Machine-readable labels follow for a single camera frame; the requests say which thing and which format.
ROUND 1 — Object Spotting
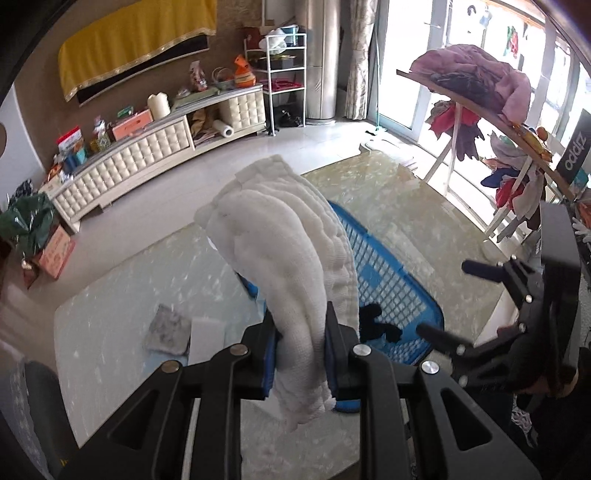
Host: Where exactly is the cream tufted TV cabinet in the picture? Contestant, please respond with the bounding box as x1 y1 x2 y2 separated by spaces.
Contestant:
48 85 266 232

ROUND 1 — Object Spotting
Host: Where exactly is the small white folded cloth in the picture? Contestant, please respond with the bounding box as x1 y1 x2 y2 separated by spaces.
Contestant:
187 317 225 365

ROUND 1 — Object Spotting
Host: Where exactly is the red white box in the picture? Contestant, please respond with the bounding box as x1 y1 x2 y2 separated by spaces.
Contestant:
56 126 85 155

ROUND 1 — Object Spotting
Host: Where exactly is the green plastic bag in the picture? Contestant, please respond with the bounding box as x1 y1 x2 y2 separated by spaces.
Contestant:
1 193 59 260

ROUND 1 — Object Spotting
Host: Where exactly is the cream cylinder candle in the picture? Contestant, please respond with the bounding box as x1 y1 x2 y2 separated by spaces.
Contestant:
147 92 171 120

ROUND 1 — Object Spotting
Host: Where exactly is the silver standing air conditioner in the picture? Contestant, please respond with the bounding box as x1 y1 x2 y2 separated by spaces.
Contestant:
294 0 341 124

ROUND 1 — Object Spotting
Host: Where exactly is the white quilted cloth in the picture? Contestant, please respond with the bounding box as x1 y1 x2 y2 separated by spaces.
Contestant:
194 156 360 430

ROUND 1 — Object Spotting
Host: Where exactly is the yellow cloth covered television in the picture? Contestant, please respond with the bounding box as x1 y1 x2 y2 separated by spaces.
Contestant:
58 0 217 101

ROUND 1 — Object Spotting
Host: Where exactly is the blue plastic laundry basket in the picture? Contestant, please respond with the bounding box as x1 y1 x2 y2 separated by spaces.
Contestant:
233 201 446 414

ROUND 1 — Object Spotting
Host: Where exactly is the white metal shelf rack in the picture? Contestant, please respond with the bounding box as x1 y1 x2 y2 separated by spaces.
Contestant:
242 25 308 136

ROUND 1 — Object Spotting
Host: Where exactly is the pink cloth on rack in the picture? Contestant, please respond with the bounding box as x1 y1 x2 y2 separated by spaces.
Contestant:
410 44 531 124

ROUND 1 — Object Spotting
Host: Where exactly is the pink flat box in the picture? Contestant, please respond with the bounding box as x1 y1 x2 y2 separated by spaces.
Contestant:
111 109 153 141

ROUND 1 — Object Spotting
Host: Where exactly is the orange cardboard box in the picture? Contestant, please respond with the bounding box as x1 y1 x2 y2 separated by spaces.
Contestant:
34 226 75 280

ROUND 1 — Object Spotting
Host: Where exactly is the grey rough cloth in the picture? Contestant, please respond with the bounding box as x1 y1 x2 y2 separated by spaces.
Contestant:
143 304 191 356

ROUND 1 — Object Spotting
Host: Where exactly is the white paper towel roll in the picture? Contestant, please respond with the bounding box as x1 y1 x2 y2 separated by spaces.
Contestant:
212 120 235 138

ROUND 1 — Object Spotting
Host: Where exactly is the wooden clothes drying rack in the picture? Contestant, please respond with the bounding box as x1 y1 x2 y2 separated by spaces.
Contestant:
396 67 578 241

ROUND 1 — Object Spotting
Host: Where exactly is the orange detergent bottle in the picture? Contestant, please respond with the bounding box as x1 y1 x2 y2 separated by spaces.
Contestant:
235 55 256 88

